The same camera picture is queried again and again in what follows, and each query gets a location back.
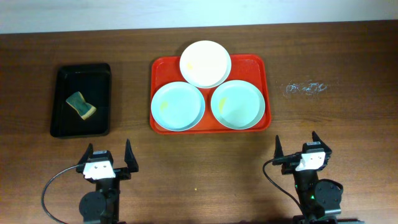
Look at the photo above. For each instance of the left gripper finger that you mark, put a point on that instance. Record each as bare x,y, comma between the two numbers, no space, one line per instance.
130,159
88,153

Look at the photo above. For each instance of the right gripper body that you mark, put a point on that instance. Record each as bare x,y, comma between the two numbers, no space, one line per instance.
287,168

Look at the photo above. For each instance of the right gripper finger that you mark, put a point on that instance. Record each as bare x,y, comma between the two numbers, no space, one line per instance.
316,138
278,153

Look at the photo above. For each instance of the green and yellow sponge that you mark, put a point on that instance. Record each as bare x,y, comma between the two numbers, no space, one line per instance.
78,103

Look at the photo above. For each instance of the light blue plate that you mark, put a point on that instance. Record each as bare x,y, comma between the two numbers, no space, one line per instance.
238,104
178,106

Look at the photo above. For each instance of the white plate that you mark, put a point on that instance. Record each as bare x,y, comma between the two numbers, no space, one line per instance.
205,64

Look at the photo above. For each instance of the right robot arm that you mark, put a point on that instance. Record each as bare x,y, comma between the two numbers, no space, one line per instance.
318,199

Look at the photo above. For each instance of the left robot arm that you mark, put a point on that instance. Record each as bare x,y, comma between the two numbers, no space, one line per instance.
102,205

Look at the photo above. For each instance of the black plastic tray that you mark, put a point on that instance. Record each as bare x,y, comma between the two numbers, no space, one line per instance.
93,81

